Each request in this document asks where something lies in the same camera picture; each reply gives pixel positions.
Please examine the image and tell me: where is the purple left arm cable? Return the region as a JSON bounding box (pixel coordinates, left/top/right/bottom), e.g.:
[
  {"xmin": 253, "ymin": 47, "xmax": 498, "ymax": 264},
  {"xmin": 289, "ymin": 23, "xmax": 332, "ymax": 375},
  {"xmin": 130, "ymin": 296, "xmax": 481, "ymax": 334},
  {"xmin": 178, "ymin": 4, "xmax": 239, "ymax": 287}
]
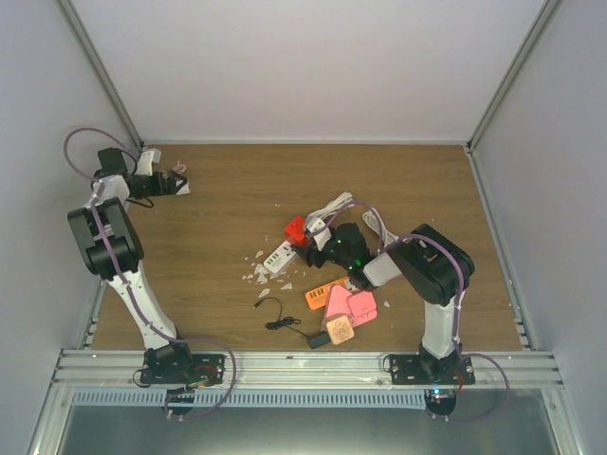
[{"xmin": 64, "ymin": 127, "xmax": 238, "ymax": 421}]

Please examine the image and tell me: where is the pink triangular plug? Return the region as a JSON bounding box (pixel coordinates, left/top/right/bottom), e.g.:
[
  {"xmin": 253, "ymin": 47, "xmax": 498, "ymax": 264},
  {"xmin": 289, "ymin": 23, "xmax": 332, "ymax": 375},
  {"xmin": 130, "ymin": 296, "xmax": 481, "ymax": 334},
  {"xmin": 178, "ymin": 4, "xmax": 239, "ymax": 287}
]
[{"xmin": 322, "ymin": 284, "xmax": 352, "ymax": 328}]

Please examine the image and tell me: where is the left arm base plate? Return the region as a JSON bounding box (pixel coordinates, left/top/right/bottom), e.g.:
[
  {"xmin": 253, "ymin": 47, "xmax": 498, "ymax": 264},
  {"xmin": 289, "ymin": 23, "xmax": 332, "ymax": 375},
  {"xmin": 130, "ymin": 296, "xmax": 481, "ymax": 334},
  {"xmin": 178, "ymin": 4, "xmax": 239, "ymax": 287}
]
[{"xmin": 132, "ymin": 353, "xmax": 226, "ymax": 388}]

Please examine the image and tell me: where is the wooden round-cornered block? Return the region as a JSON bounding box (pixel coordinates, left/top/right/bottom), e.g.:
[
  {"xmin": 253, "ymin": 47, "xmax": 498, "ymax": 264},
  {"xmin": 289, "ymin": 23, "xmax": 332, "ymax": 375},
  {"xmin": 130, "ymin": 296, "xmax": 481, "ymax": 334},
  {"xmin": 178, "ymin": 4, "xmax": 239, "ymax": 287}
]
[{"xmin": 323, "ymin": 315, "xmax": 355, "ymax": 345}]

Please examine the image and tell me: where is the red cube socket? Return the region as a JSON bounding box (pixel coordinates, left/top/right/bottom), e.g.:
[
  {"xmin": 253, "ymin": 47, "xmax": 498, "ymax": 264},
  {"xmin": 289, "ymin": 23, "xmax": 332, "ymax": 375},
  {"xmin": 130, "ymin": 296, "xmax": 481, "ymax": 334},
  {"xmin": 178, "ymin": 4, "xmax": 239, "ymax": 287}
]
[{"xmin": 285, "ymin": 215, "xmax": 309, "ymax": 247}]

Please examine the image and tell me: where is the black power adapter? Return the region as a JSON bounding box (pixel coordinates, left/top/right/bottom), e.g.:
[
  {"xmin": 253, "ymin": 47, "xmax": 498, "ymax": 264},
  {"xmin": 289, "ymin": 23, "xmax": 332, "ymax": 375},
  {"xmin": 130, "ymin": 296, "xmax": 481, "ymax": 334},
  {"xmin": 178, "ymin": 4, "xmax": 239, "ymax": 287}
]
[{"xmin": 307, "ymin": 331, "xmax": 331, "ymax": 350}]

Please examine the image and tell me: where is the grey slotted cable duct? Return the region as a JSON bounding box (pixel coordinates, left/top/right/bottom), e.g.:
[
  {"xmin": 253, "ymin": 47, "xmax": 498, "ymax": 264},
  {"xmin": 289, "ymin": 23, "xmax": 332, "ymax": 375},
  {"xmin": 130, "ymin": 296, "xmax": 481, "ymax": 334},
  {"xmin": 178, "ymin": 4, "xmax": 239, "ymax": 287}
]
[{"xmin": 72, "ymin": 388, "xmax": 426, "ymax": 410}]

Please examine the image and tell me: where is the pink square adapter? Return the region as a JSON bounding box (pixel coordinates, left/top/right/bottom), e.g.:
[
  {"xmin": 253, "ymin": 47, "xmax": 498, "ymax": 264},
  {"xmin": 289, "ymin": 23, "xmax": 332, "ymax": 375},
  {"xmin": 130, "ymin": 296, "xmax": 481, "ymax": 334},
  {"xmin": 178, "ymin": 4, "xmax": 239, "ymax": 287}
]
[{"xmin": 346, "ymin": 291, "xmax": 377, "ymax": 328}]

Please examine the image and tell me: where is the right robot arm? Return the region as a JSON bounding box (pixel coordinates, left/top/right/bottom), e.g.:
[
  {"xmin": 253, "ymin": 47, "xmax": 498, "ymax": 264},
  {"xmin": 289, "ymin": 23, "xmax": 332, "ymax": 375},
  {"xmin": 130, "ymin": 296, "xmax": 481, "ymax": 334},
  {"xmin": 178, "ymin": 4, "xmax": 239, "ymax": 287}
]
[{"xmin": 294, "ymin": 223, "xmax": 475, "ymax": 384}]

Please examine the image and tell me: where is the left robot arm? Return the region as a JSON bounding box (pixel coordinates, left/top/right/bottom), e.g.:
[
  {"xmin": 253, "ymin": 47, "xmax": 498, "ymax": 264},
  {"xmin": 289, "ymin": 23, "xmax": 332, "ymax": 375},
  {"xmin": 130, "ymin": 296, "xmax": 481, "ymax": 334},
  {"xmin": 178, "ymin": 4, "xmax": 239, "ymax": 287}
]
[{"xmin": 67, "ymin": 148, "xmax": 195, "ymax": 387}]

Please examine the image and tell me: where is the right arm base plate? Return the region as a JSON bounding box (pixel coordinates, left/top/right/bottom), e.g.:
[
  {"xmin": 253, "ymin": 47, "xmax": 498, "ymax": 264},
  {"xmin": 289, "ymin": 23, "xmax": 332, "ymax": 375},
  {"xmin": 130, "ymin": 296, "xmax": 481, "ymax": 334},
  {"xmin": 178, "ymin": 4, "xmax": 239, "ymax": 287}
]
[{"xmin": 383, "ymin": 352, "xmax": 476, "ymax": 386}]

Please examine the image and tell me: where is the white usb charger plug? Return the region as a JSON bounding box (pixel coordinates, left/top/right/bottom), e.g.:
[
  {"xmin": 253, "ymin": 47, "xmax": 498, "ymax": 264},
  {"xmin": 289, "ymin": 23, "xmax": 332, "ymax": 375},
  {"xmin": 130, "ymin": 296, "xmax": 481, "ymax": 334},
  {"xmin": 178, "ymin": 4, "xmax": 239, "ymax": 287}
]
[{"xmin": 175, "ymin": 182, "xmax": 191, "ymax": 195}]

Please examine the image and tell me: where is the white bundled orange strip cord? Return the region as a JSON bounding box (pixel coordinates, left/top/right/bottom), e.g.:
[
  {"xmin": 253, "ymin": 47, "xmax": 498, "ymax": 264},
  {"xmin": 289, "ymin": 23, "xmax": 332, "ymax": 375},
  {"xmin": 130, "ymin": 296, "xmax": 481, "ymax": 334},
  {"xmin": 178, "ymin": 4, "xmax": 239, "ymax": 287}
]
[{"xmin": 361, "ymin": 210, "xmax": 399, "ymax": 247}]

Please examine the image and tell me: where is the white power strip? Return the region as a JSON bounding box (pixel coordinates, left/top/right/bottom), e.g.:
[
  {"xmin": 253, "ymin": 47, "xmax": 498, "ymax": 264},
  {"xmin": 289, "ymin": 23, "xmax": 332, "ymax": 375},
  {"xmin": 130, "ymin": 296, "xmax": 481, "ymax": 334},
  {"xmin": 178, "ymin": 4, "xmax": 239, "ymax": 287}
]
[{"xmin": 263, "ymin": 241, "xmax": 297, "ymax": 275}]

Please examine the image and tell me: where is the orange power strip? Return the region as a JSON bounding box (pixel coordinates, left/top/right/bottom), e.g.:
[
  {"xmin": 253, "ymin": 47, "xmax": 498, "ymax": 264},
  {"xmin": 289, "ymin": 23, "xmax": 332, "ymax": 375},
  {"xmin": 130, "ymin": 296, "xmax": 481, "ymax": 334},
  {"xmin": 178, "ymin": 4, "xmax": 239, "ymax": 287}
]
[{"xmin": 304, "ymin": 277, "xmax": 359, "ymax": 310}]

